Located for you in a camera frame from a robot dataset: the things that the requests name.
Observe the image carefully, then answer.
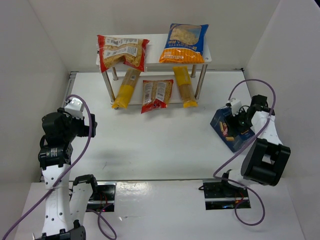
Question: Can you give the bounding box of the white two-tier shelf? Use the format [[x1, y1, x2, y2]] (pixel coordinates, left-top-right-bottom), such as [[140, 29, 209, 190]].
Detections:
[[101, 33, 212, 105]]

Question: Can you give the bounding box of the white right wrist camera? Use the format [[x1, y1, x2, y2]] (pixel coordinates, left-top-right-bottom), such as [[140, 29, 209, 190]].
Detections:
[[226, 98, 242, 117]]

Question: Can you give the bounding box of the blue orange pasta bag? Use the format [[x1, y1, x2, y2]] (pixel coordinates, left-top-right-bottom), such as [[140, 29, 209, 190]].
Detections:
[[159, 23, 209, 64]]

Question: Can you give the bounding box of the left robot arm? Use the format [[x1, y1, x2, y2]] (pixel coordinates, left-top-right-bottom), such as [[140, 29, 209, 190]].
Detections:
[[38, 106, 98, 240]]

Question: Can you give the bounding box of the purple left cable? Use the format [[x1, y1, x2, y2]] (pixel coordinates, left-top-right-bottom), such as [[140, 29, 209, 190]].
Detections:
[[1, 94, 118, 240]]

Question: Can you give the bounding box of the red pasta bag top shelf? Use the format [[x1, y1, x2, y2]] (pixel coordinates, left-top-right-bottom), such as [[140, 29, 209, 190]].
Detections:
[[97, 35, 150, 73]]

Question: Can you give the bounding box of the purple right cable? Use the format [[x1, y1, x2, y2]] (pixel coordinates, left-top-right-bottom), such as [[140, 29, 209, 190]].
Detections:
[[213, 79, 277, 227]]

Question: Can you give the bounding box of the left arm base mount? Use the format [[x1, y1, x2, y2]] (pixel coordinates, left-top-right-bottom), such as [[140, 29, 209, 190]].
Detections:
[[69, 180, 116, 215]]

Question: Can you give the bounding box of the yellow spaghetti bag right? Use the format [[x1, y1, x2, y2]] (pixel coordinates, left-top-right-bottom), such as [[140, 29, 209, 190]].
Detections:
[[173, 66, 198, 108]]

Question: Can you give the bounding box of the blue Barilla rigatoni box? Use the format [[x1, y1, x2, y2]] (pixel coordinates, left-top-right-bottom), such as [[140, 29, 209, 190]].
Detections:
[[210, 105, 255, 153]]

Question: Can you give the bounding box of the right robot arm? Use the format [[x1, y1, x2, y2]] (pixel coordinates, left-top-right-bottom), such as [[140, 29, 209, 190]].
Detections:
[[223, 94, 291, 188]]

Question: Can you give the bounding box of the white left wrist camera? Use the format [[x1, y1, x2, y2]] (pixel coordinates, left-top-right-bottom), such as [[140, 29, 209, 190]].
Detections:
[[64, 97, 84, 120]]

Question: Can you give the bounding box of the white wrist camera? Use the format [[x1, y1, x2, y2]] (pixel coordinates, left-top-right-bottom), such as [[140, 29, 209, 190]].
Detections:
[[64, 97, 84, 120], [226, 98, 242, 117]]

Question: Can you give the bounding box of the red pasta bag shelf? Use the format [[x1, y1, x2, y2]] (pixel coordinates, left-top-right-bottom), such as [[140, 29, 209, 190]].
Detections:
[[141, 79, 174, 114], [97, 35, 150, 73]]

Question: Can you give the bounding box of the yellow spaghetti bag left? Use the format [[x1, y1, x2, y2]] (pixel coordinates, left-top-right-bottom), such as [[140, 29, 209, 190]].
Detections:
[[111, 69, 141, 109]]

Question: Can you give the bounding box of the purple cable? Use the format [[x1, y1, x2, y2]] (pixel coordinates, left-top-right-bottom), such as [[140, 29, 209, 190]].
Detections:
[[213, 79, 277, 227], [1, 94, 118, 240]]

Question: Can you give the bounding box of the yellow spaghetti bag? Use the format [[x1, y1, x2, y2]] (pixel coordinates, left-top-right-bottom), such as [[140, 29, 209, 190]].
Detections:
[[173, 66, 198, 108], [111, 69, 141, 109]]

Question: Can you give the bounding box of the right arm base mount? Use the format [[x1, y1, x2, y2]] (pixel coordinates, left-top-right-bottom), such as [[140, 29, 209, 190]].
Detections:
[[198, 180, 251, 211]]

